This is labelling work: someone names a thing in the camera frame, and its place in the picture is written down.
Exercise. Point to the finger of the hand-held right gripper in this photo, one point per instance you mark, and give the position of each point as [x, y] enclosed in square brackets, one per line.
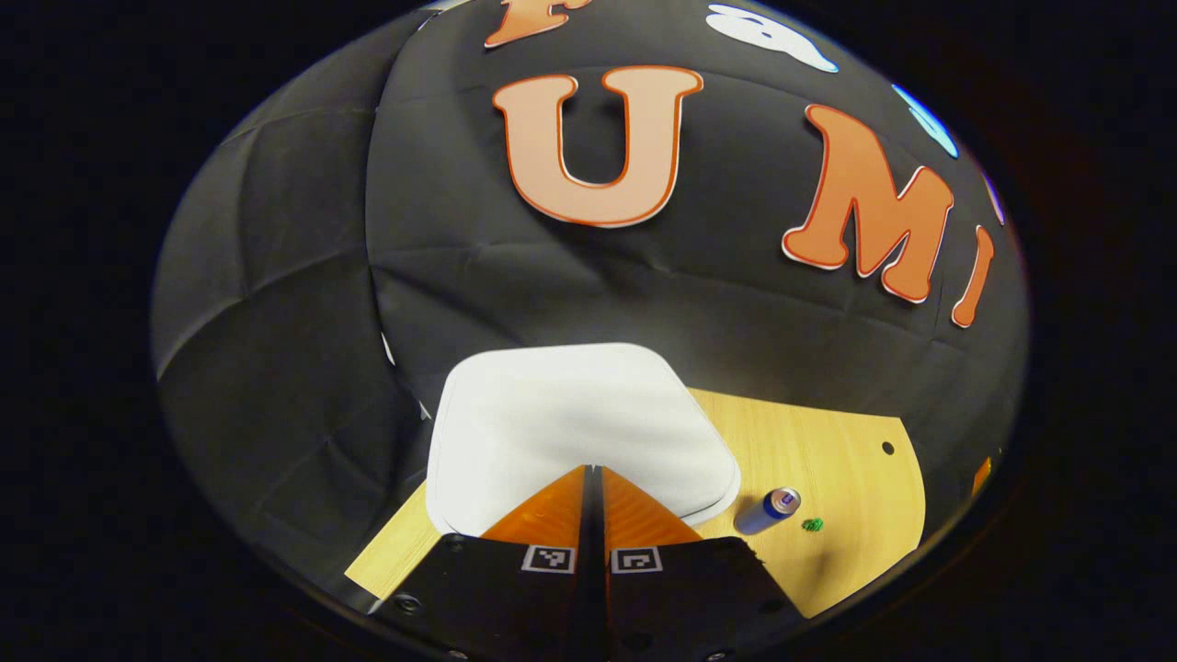
[981, 475]

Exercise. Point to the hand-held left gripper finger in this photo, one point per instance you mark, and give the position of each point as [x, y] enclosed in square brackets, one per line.
[586, 607]
[602, 607]

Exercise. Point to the blue pop can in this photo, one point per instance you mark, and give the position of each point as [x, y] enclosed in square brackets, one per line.
[768, 511]

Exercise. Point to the white desktop garbage bin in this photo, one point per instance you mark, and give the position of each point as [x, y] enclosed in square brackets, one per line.
[570, 414]

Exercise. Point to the wooden desktop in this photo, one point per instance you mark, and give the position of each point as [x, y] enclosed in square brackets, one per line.
[828, 460]

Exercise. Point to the black backdrop cloth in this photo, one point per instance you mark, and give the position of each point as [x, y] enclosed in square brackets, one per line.
[552, 276]

